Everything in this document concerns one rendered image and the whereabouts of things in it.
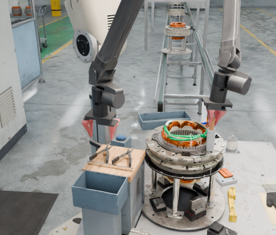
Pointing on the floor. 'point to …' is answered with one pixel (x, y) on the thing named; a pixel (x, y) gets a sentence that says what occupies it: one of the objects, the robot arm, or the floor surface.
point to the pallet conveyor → (205, 70)
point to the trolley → (43, 27)
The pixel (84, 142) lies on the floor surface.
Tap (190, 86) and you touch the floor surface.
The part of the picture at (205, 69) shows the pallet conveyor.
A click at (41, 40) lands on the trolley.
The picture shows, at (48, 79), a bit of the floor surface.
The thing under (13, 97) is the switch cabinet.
